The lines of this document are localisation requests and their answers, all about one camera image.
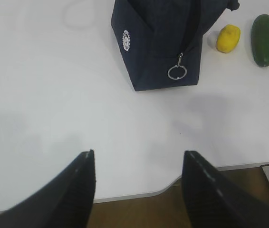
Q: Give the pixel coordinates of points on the yellow toy pepper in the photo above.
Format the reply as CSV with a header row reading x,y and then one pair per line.
x,y
228,38

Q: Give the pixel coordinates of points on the navy blue lunch bag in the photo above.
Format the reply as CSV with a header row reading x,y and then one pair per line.
x,y
161,40

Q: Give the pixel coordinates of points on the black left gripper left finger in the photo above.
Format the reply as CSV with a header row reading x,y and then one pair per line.
x,y
65,202

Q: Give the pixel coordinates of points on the green cucumber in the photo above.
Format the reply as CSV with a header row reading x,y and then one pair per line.
x,y
260,40

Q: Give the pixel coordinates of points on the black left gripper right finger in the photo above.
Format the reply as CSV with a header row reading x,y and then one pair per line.
x,y
212,201

